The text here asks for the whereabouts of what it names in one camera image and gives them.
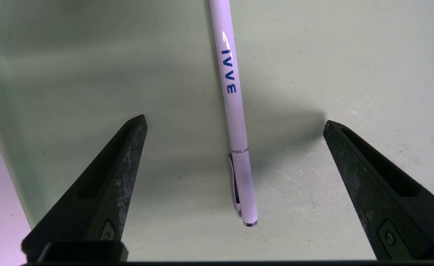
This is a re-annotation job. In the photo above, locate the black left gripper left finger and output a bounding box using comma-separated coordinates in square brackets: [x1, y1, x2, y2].
[21, 115, 148, 261]

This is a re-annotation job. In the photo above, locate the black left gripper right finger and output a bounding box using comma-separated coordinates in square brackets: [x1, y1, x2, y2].
[323, 120, 434, 260]

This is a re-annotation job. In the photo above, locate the white pen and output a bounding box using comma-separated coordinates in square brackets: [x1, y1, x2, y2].
[209, 0, 258, 227]

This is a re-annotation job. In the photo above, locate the light green plastic tray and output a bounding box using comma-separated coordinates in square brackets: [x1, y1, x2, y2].
[0, 0, 434, 261]

